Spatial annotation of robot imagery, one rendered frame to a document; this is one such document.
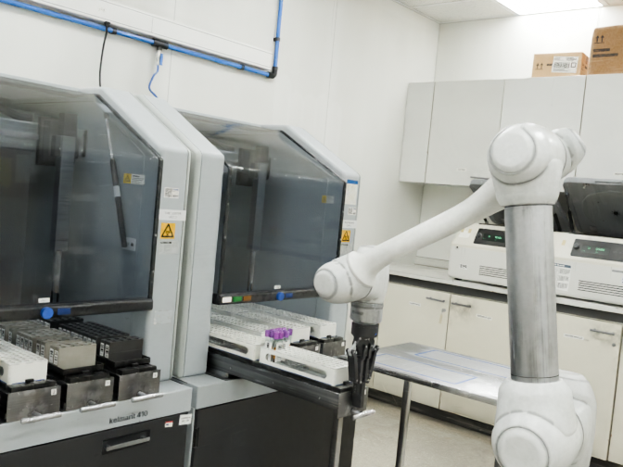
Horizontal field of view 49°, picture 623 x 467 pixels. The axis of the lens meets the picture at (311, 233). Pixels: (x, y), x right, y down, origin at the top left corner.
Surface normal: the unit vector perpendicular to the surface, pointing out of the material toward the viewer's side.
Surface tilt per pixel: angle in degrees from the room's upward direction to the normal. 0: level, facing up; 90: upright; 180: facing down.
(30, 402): 90
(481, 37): 90
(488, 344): 90
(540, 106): 90
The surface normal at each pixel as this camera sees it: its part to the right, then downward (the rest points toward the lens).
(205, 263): 0.76, 0.11
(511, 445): -0.50, 0.15
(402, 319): -0.65, -0.02
